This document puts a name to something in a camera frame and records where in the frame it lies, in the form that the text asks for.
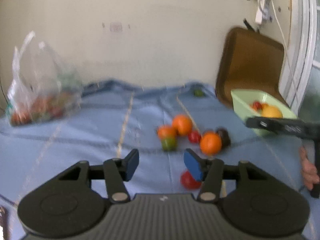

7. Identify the large yellow grapefruit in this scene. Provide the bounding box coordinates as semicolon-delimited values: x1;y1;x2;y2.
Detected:
261;105;283;118

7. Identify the red cherry tomato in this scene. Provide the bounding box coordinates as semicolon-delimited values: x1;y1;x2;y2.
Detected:
180;171;202;190
252;101;263;111

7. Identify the dark purple plum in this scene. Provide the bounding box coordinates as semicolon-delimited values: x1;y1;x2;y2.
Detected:
216;127;231;149

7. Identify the small orange kumquat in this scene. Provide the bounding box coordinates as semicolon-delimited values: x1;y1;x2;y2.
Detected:
188;131;202;144

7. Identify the green orange unripe tomato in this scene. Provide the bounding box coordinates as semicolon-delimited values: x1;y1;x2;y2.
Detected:
161;137;177;152

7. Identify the orange tomato with stem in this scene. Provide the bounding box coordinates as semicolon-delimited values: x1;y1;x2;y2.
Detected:
157;125;177;140

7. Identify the green lime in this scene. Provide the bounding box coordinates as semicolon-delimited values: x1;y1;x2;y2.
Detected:
194;89;204;98

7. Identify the person right hand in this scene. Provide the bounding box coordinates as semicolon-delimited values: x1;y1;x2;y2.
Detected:
299;146;319;190

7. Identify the light green plastic basket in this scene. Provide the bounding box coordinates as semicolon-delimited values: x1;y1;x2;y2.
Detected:
231;89;297;122

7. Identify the blue tablecloth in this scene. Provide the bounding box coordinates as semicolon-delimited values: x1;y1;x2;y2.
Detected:
1;81;319;239

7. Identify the clear plastic bag of fruit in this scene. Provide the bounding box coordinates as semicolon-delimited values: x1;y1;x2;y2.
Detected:
6;31;83;126

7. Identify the white power strip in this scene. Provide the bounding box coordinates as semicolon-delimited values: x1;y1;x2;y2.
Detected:
255;0;271;25

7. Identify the white window frame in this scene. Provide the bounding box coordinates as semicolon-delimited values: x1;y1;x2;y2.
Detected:
279;0;319;114

